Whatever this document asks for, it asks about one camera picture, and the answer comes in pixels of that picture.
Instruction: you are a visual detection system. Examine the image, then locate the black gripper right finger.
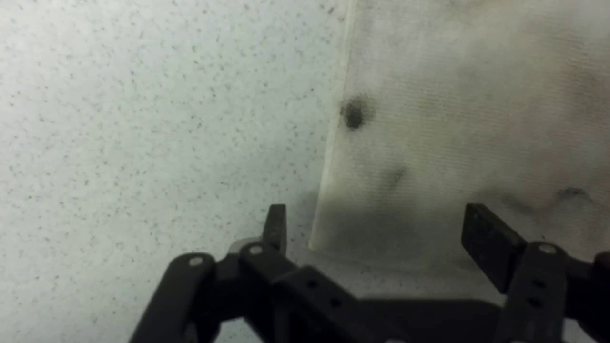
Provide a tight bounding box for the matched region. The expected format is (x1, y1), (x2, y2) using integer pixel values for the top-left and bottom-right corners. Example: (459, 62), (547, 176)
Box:
(459, 203), (610, 343)

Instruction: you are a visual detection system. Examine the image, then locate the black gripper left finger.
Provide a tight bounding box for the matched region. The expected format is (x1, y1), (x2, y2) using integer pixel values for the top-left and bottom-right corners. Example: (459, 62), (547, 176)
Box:
(128, 203), (383, 343)

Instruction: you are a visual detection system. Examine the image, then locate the stained white cloth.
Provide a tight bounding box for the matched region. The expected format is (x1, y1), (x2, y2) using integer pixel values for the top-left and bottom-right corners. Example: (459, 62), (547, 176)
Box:
(307, 0), (610, 279)

